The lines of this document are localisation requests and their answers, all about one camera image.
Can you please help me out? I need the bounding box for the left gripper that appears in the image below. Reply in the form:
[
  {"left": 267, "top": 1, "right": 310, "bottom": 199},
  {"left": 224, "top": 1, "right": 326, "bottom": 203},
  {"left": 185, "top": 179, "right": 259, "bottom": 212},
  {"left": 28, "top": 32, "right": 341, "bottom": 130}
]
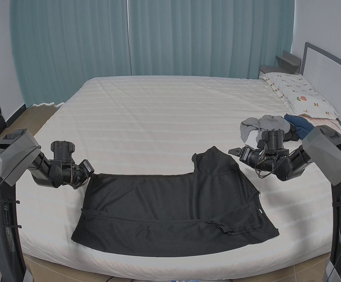
[{"left": 71, "top": 159, "right": 96, "bottom": 190}]

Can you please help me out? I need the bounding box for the blue-green curtain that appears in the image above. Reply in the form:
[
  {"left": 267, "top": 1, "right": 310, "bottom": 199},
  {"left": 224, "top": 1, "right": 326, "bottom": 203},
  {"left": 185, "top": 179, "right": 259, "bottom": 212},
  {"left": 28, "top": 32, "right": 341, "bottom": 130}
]
[
  {"left": 128, "top": 0, "right": 295, "bottom": 79},
  {"left": 9, "top": 0, "right": 131, "bottom": 108}
]

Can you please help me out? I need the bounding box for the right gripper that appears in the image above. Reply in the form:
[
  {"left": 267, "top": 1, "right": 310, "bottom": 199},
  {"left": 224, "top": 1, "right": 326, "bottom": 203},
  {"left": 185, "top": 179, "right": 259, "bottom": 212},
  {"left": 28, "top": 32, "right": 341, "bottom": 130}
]
[{"left": 229, "top": 146, "right": 265, "bottom": 171}]

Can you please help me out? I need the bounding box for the bed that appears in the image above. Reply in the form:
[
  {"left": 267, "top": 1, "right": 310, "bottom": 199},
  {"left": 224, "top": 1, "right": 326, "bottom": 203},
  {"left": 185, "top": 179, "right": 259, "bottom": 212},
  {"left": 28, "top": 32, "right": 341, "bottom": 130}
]
[{"left": 16, "top": 42, "right": 341, "bottom": 278}]

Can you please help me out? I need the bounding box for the grey bedside table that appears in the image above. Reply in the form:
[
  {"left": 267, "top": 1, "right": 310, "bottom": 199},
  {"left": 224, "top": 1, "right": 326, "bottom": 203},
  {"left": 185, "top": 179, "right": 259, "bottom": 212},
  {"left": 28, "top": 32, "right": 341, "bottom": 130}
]
[{"left": 259, "top": 50, "right": 301, "bottom": 76}]

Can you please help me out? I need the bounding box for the pile of clothes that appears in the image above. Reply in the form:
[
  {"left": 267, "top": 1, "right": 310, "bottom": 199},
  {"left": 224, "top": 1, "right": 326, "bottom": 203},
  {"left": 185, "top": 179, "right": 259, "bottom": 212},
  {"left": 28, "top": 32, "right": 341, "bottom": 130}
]
[{"left": 240, "top": 113, "right": 313, "bottom": 146}]

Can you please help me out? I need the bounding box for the white printed pillow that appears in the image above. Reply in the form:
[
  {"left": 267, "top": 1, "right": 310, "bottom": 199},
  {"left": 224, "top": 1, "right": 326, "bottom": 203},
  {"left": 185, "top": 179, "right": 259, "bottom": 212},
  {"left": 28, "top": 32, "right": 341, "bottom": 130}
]
[{"left": 261, "top": 72, "right": 340, "bottom": 120}]

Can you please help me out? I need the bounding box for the black T-shirt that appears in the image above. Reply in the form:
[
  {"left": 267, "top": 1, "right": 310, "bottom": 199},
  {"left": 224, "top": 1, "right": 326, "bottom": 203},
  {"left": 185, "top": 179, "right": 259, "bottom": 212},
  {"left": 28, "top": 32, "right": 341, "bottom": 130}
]
[{"left": 71, "top": 146, "right": 279, "bottom": 258}]

